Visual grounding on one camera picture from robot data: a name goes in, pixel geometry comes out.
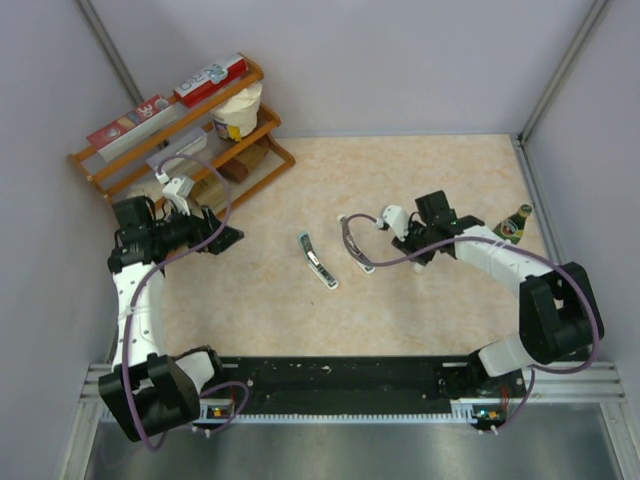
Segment white staple box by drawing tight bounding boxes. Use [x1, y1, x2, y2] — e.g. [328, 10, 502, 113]
[337, 215, 375, 274]

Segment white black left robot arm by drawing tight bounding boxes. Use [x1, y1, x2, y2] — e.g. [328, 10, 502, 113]
[98, 196, 245, 451]

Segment red white foil box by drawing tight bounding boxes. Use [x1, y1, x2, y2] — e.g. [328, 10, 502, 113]
[173, 54, 248, 108]

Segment silver foil box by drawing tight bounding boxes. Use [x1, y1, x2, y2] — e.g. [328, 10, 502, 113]
[146, 127, 207, 170]

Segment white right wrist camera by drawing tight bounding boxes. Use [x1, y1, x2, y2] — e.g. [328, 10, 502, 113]
[375, 205, 410, 241]

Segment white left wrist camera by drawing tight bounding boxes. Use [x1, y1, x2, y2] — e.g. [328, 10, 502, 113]
[155, 172, 195, 216]

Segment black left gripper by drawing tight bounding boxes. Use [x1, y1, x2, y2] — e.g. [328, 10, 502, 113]
[149, 198, 242, 255]

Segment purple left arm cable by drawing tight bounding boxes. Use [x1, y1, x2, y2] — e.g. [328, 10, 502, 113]
[122, 154, 251, 454]

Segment green glass bottle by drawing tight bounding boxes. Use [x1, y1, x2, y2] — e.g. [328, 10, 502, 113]
[493, 204, 533, 245]

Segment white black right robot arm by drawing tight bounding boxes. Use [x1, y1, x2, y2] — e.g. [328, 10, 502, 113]
[381, 191, 604, 396]

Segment orange wooden shelf rack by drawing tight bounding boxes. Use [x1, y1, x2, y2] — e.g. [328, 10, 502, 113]
[68, 55, 295, 206]

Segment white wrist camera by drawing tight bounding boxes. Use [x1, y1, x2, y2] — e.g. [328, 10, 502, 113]
[155, 172, 195, 216]
[375, 205, 410, 241]

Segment red white wrap box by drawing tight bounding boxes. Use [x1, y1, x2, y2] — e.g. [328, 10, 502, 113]
[86, 95, 179, 162]

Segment grey slotted cable duct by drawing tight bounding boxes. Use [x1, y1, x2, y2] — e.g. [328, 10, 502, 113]
[99, 398, 506, 425]

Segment small white red packet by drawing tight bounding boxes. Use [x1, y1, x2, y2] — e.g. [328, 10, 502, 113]
[412, 263, 425, 275]

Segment brown cardboard box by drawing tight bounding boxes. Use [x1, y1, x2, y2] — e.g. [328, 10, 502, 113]
[190, 174, 233, 211]

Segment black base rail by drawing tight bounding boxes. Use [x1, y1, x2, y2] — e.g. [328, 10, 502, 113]
[207, 356, 525, 405]

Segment dark brown box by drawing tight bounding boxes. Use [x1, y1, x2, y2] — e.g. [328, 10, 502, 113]
[218, 144, 268, 184]

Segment light blue stapler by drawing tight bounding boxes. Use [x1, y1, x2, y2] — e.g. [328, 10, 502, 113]
[298, 232, 339, 290]

